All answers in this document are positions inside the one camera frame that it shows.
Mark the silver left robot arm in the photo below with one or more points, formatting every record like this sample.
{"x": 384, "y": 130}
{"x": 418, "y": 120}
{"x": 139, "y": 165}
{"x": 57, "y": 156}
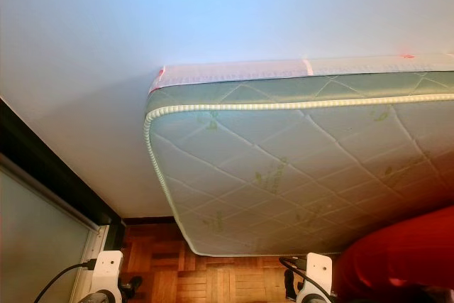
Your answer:
{"x": 91, "y": 299}

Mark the dark wooden baseboard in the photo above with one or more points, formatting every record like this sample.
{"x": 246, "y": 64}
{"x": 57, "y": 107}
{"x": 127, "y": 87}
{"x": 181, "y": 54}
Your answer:
{"x": 149, "y": 221}

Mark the frosted glass door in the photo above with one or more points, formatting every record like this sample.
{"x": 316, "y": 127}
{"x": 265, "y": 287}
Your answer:
{"x": 35, "y": 246}

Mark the white green quilted mattress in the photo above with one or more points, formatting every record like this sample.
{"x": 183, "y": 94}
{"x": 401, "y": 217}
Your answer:
{"x": 291, "y": 168}

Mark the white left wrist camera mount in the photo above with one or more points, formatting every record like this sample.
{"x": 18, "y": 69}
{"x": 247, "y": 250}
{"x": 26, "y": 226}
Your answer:
{"x": 106, "y": 274}

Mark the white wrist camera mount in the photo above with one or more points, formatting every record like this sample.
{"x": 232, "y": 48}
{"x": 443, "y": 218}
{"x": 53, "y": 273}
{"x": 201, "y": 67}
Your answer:
{"x": 318, "y": 274}
{"x": 106, "y": 274}

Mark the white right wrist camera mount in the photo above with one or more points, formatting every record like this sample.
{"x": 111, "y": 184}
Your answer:
{"x": 318, "y": 274}

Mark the dark door frame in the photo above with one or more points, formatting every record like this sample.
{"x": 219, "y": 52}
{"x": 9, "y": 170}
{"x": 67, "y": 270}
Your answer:
{"x": 42, "y": 154}

